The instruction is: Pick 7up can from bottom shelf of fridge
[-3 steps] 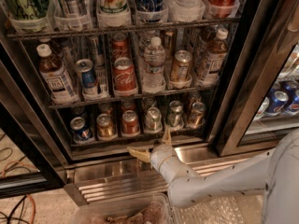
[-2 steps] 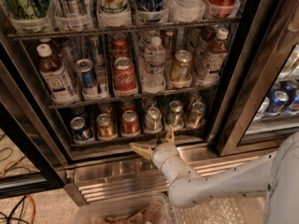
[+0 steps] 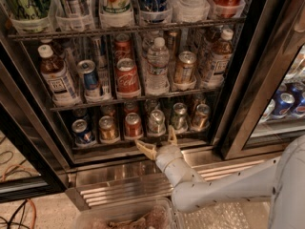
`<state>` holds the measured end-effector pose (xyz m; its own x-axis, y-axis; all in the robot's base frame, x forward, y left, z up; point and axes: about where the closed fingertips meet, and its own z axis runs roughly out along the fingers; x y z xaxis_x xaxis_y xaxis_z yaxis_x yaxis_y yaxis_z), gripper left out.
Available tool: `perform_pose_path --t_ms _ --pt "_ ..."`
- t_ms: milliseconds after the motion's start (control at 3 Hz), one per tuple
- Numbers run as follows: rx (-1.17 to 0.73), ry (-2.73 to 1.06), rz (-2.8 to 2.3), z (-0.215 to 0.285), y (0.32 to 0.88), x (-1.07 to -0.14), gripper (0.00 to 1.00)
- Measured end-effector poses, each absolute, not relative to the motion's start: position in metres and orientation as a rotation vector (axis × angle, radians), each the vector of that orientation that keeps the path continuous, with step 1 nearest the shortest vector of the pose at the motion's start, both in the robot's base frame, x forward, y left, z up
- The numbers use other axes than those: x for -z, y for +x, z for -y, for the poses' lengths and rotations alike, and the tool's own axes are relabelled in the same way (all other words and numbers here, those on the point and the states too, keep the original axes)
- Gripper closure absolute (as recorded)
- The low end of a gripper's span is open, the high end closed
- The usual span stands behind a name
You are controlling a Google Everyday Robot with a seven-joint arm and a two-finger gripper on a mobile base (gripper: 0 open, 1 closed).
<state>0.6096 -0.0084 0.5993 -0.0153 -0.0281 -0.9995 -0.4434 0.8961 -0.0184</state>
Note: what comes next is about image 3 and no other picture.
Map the tea bottle middle right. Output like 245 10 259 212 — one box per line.
201 28 234 84

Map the gold can bottom left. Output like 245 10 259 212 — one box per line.
98 115 118 141

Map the blue pepsi can right fridge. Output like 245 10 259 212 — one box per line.
272 92 295 119

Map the red coca-cola can middle shelf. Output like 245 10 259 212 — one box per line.
115 58 139 94

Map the gold can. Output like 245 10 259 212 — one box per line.
191 104 211 129
98 115 118 141

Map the tea bottle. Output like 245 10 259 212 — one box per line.
38 44 77 106
201 28 234 84

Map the right clear plastic bin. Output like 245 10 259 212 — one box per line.
175 202 270 229

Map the blue pepsi can bottom shelf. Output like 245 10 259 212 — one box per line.
71 119 95 145

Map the gold can middle shelf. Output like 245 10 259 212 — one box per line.
173 51 196 84

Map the clear plastic bin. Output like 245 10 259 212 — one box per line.
71 198 177 229
175 202 270 229

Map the red can bottom shelf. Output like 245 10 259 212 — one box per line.
125 113 142 137

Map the green can bottom shelf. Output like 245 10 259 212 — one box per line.
171 102 187 131

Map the clear water bottle middle shelf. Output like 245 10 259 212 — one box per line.
146 37 170 91

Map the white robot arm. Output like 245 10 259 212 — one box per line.
135 131 305 229

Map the gold can bottom right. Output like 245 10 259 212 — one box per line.
191 104 211 129

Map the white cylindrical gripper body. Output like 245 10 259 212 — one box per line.
155 144 191 182

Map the blue can middle shelf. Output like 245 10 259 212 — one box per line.
77 60 100 93

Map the left clear plastic bin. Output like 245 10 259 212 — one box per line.
71 198 177 229

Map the orange cable on floor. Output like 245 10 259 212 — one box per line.
0 164 41 229

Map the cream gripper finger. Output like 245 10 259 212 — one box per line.
168 125 177 145
135 140 157 160

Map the right fridge glass door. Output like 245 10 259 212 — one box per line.
222 0 305 159

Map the steel fridge bottom grille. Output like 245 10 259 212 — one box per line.
66 149 281 211

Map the green bottle top left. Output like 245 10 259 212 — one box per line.
5 0 51 20

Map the tea bottle middle left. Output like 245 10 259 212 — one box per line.
38 44 77 106

